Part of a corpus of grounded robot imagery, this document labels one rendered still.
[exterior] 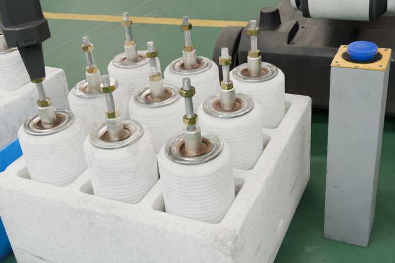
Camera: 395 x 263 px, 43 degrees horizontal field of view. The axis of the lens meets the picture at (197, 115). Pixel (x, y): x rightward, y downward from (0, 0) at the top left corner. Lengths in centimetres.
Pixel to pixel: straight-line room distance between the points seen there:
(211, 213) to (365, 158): 25
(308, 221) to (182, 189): 34
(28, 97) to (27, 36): 43
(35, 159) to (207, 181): 27
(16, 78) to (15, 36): 45
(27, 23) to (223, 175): 31
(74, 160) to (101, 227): 11
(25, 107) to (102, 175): 42
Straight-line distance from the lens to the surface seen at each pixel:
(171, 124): 75
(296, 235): 88
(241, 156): 72
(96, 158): 67
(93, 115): 81
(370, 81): 70
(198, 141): 63
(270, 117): 82
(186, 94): 59
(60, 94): 114
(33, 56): 70
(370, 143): 75
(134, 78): 89
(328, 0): 92
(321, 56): 108
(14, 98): 105
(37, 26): 65
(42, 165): 75
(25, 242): 85
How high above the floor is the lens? 60
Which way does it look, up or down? 29 degrees down
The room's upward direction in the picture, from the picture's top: 6 degrees counter-clockwise
